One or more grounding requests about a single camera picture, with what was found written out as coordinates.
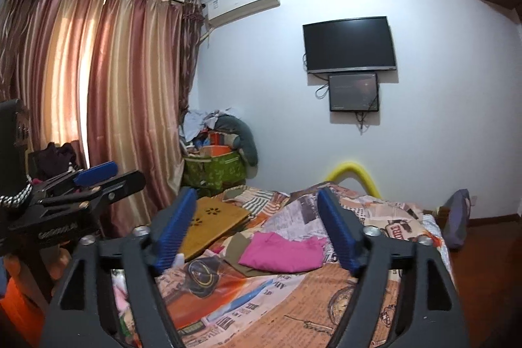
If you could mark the yellow foam tube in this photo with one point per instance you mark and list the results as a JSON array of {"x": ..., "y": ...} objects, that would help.
[{"x": 350, "y": 166}]

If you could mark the printed newspaper bedsheet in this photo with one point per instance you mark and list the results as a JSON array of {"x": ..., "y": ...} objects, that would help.
[{"x": 285, "y": 311}]

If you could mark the white air conditioner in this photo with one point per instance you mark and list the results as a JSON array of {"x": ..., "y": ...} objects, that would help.
[{"x": 244, "y": 1}]

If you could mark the small black wall monitor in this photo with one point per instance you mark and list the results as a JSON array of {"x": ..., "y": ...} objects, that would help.
[{"x": 352, "y": 91}]

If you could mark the pink pants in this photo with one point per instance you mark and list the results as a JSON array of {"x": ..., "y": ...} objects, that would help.
[{"x": 281, "y": 252}]

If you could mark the pile of clothes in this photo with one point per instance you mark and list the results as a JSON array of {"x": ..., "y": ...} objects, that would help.
[{"x": 200, "y": 123}]

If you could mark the black wall television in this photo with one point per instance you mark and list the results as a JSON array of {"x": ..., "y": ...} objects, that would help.
[{"x": 348, "y": 42}]

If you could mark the striped satin curtain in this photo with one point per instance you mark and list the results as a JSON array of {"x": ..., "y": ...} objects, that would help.
[
  {"x": 134, "y": 107},
  {"x": 49, "y": 58}
]

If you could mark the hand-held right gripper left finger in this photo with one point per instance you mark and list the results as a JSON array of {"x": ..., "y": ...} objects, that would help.
[{"x": 175, "y": 225}]

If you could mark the wooden lap tray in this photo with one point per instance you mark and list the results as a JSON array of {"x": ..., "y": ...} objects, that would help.
[{"x": 212, "y": 221}]

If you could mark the purple bag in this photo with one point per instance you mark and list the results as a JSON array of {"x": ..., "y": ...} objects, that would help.
[{"x": 456, "y": 217}]

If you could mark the dark clothes heap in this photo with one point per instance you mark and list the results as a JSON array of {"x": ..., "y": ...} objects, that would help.
[{"x": 57, "y": 158}]

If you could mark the orange plastic object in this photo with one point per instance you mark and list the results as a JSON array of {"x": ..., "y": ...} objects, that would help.
[{"x": 20, "y": 315}]

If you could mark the olive green garment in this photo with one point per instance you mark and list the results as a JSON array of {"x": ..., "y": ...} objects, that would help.
[{"x": 232, "y": 250}]

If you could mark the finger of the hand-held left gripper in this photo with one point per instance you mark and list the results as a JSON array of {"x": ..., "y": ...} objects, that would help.
[
  {"x": 96, "y": 172},
  {"x": 122, "y": 183}
]

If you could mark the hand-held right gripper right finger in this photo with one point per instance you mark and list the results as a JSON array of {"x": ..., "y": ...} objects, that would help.
[{"x": 338, "y": 225}]

